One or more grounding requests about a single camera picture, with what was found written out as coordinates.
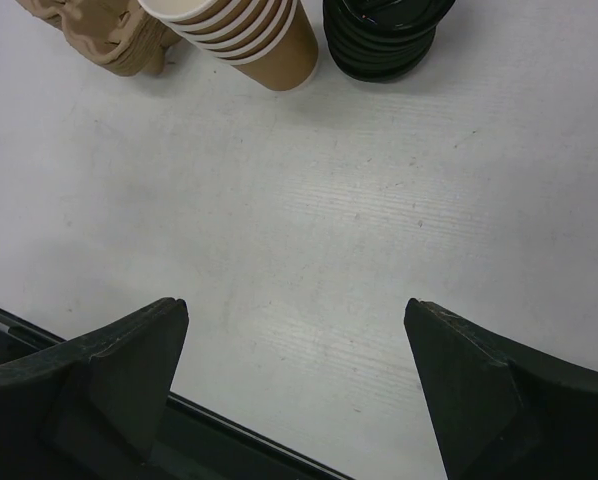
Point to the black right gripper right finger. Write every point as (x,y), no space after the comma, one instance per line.
(500,409)

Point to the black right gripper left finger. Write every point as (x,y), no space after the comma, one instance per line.
(90,407)

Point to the brown pulp cup carrier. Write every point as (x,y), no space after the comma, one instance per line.
(119,36)

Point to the stack of black cup lids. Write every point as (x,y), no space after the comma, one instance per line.
(380,41)

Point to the stack of brown paper cups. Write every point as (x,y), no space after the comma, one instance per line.
(271,42)

